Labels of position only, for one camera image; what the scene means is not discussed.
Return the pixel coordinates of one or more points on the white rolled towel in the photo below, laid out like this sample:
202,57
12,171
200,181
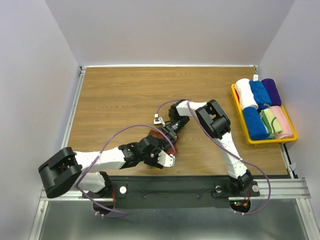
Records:
246,96

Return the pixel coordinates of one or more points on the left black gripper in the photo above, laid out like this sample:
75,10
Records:
154,161

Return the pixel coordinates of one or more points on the green cream patterned towel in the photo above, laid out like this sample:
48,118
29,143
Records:
270,121

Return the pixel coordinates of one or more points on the brown towel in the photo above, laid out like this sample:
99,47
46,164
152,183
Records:
163,141

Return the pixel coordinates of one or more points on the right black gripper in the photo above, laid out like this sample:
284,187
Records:
170,133

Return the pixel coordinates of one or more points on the yellow plastic tray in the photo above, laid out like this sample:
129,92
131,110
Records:
270,139

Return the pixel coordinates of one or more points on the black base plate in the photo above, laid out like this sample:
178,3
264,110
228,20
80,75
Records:
172,192

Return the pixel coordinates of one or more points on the purple rolled towel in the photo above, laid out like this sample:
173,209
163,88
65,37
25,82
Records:
272,91

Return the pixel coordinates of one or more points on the blue teal rolled towel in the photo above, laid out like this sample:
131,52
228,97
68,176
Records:
254,124

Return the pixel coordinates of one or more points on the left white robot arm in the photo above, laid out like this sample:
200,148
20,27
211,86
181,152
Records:
68,170

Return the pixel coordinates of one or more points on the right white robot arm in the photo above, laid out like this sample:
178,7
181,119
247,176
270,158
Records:
217,126

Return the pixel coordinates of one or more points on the pink rolled towel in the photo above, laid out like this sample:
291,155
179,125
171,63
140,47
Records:
286,129

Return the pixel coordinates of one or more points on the aluminium frame rail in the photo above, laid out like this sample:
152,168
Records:
116,106

